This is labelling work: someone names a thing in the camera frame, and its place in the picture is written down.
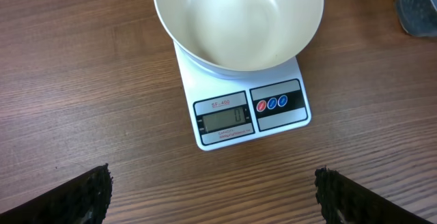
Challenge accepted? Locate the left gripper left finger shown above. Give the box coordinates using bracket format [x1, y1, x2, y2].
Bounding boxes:
[1, 164, 113, 224]

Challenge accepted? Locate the clear plastic container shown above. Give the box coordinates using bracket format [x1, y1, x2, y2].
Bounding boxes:
[394, 0, 437, 39]

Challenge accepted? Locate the white bowl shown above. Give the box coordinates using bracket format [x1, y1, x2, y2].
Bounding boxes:
[154, 0, 324, 75]

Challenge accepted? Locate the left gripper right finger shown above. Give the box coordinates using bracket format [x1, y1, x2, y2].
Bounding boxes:
[315, 167, 431, 224]

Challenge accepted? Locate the white digital kitchen scale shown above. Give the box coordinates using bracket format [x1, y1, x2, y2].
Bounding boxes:
[175, 46, 312, 151]

